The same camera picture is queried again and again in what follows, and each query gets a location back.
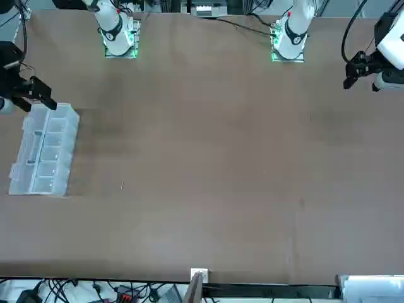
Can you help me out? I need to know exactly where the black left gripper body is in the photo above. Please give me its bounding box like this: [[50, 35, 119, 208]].
[[361, 52, 384, 75]]

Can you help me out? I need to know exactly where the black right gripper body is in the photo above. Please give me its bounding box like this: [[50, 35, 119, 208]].
[[0, 40, 33, 102]]

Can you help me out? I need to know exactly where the transparent plastic compartment box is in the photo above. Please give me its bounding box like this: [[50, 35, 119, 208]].
[[8, 102, 80, 198]]

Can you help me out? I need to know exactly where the grey metal box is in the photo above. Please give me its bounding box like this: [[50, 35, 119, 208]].
[[189, 0, 219, 18]]

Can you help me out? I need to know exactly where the black power adapter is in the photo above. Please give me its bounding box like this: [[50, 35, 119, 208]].
[[16, 287, 42, 303]]

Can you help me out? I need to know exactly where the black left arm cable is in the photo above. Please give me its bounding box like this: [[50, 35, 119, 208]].
[[342, 0, 370, 63]]

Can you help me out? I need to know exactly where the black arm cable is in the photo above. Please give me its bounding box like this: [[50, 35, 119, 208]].
[[342, 0, 370, 63], [17, 0, 33, 66]]

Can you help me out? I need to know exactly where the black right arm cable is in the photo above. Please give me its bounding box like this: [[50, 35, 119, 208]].
[[17, 0, 33, 66]]

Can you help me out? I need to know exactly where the black cable across table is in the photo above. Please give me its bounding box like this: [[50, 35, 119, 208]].
[[216, 16, 276, 36]]

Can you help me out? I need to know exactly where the white post bracket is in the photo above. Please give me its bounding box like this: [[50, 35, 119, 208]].
[[190, 268, 210, 284]]

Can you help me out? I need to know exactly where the aluminium profile post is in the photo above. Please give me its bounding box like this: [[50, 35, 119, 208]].
[[182, 271, 205, 303]]

